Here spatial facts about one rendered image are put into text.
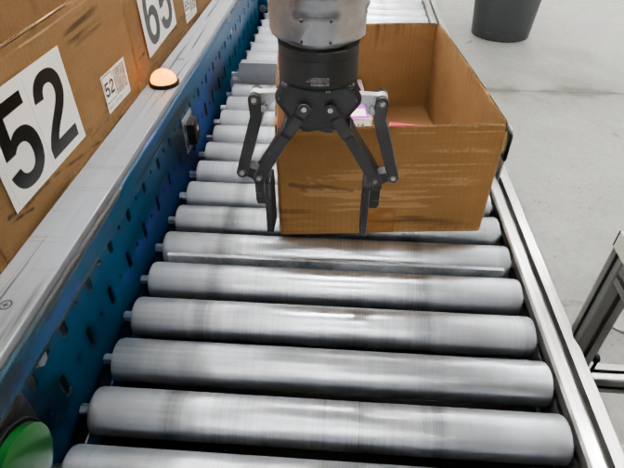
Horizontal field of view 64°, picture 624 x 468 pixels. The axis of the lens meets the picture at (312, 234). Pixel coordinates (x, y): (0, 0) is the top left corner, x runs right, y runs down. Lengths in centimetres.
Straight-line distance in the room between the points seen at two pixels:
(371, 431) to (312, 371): 9
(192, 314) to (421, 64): 65
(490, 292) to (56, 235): 51
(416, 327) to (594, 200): 180
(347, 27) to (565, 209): 187
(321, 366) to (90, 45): 48
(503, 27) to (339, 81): 344
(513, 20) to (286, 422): 355
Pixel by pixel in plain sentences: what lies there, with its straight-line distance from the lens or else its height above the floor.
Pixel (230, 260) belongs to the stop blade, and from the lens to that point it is 70.
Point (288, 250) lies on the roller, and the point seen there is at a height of 75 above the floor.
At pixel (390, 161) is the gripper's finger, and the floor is 94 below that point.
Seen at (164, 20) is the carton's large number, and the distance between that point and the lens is 96.
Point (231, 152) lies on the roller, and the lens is 92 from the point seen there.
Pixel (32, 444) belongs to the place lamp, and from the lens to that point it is 49.
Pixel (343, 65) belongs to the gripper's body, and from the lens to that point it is 46.
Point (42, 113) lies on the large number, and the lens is 60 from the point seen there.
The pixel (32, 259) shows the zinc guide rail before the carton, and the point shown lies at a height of 89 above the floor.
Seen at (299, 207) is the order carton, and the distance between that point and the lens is 69.
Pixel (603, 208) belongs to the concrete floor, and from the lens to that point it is 232.
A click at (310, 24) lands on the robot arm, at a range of 44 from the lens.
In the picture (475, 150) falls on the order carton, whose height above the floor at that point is 88.
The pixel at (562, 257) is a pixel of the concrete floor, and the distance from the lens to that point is 199.
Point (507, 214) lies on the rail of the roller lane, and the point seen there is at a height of 74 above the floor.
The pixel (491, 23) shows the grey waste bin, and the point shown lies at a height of 12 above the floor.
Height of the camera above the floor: 121
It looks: 40 degrees down
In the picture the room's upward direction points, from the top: straight up
